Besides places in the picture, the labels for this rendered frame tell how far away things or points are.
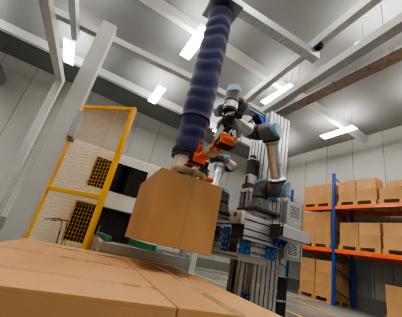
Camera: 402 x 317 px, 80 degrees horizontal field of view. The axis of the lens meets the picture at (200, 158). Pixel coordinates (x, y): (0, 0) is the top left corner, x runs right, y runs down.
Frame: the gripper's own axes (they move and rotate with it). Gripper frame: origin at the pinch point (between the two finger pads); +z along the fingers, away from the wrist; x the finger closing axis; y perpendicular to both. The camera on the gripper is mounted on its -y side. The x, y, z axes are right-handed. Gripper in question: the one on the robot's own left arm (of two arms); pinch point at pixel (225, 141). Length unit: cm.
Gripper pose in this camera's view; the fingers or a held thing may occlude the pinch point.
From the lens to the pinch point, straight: 118.7
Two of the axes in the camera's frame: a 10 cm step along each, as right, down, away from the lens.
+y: -4.0, 2.6, 8.8
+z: -2.1, 9.1, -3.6
